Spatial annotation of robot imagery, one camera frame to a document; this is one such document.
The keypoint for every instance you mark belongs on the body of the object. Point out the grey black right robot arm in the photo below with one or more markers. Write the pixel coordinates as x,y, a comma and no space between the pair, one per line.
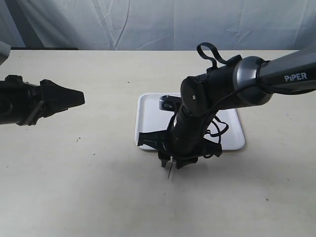
228,84

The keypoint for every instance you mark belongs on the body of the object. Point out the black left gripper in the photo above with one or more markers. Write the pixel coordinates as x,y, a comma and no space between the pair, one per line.
21,102

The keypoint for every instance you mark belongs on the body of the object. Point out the white plastic tray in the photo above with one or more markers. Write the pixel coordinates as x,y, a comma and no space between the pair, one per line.
150,118

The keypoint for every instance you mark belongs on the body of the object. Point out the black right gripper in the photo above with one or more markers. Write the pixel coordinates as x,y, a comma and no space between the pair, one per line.
166,145

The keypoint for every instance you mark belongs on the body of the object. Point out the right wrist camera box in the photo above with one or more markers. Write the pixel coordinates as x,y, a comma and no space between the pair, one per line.
169,103

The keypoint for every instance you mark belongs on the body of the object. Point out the white backdrop curtain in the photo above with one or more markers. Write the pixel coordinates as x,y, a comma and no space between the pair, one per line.
158,24

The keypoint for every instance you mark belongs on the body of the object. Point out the thin metal skewer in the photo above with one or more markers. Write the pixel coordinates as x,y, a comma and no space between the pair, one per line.
170,169

